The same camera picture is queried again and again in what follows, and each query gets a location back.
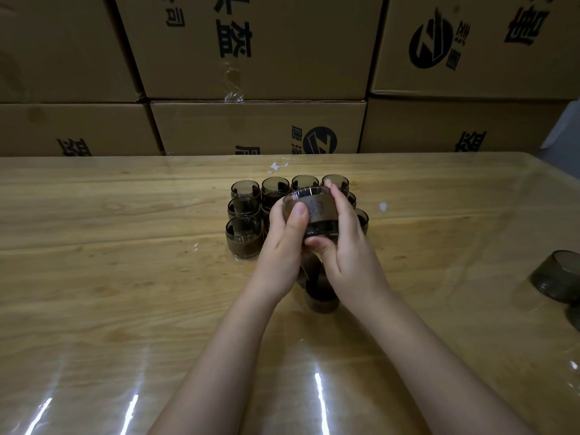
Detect person's left hand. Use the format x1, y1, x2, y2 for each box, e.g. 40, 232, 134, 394
246, 201, 311, 308

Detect person's right hand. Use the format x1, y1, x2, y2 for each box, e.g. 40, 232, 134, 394
303, 178, 393, 323

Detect pile of brown sleeve rings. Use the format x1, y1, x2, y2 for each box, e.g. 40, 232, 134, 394
297, 248, 341, 315

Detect cluster of smoky glass cups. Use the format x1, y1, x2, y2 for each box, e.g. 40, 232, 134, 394
530, 250, 580, 332

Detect person's right forearm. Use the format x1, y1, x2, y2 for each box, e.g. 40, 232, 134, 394
360, 294, 535, 435

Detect person's left forearm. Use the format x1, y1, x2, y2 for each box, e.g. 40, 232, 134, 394
147, 289, 284, 435

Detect stack of brown cardboard boxes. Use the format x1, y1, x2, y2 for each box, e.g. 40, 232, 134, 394
0, 0, 580, 158

